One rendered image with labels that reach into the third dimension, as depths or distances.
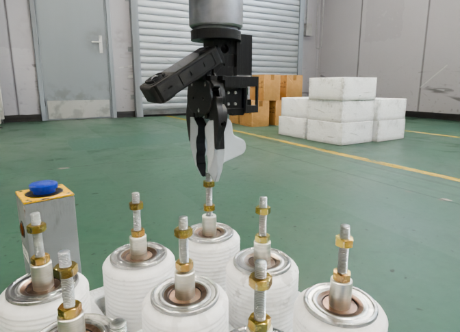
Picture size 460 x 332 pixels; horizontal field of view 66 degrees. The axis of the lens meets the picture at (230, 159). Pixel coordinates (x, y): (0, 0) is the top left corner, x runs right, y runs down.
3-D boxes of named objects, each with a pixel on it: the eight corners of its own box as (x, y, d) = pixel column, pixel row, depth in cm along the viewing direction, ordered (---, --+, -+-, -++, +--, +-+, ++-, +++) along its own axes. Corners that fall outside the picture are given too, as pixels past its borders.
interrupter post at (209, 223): (220, 235, 55) (220, 215, 55) (208, 239, 54) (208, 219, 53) (210, 231, 57) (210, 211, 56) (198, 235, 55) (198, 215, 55)
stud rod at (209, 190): (213, 218, 55) (213, 172, 54) (210, 221, 54) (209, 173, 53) (207, 218, 56) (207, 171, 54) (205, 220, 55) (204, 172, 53)
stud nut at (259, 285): (254, 276, 30) (254, 267, 30) (274, 281, 29) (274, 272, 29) (246, 289, 28) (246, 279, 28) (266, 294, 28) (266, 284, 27)
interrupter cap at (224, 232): (243, 235, 55) (243, 231, 55) (205, 250, 50) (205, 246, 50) (212, 222, 61) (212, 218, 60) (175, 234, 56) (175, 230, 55)
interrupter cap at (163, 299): (155, 326, 34) (154, 320, 34) (147, 285, 42) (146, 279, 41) (228, 311, 37) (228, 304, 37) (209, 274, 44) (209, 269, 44)
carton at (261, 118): (268, 126, 421) (269, 100, 415) (251, 126, 411) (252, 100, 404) (255, 123, 447) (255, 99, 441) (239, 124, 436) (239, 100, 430)
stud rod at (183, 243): (183, 278, 39) (181, 214, 38) (190, 280, 39) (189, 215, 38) (179, 283, 38) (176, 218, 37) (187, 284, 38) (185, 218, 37)
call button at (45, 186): (33, 200, 53) (31, 187, 52) (27, 194, 56) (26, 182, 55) (61, 196, 55) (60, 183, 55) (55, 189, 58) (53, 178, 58)
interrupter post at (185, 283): (176, 305, 38) (175, 277, 37) (172, 293, 40) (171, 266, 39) (198, 301, 38) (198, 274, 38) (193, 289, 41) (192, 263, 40)
